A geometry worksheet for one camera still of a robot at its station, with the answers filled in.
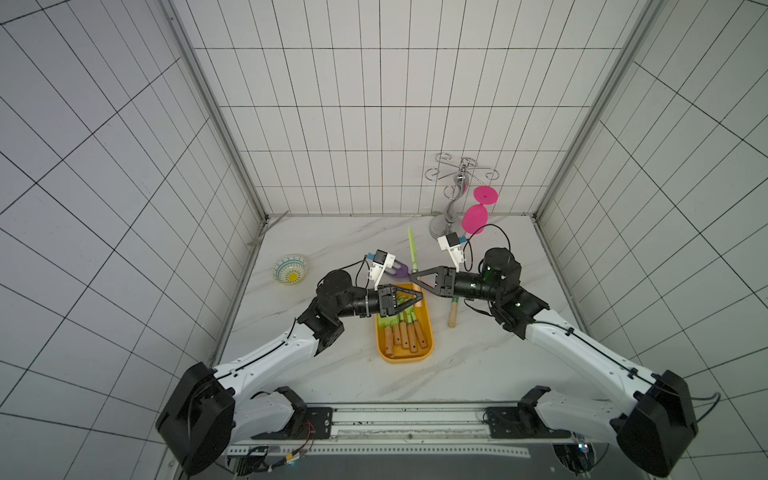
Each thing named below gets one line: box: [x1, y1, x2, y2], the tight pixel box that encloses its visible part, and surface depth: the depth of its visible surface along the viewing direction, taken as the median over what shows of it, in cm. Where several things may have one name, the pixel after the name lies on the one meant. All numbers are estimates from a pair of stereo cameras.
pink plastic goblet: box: [461, 186, 499, 235], surface depth 96 cm
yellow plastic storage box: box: [375, 283, 434, 364], surface depth 87 cm
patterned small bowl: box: [272, 254, 308, 285], surface depth 102 cm
